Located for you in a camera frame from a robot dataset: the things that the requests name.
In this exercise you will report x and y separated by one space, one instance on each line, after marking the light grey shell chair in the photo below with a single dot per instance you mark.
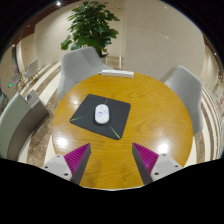
185 91
78 68

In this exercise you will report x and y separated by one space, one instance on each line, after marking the green leafy potted plant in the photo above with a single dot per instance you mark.
91 26

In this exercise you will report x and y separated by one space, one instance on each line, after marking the white cartoon-print computer mouse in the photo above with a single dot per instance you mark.
101 114

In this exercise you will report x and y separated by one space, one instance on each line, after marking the black mouse pad green lines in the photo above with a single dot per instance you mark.
116 116

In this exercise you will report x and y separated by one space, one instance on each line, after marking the white power strip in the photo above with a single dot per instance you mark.
118 73

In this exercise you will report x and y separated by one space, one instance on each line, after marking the grey-green upholstered armchair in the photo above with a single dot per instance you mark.
18 126

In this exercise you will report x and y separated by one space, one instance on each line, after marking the small white lounge chair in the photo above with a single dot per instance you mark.
32 69

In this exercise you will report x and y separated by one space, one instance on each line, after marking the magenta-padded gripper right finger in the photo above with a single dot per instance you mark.
160 165

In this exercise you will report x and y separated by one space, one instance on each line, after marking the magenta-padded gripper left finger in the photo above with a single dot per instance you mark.
61 165

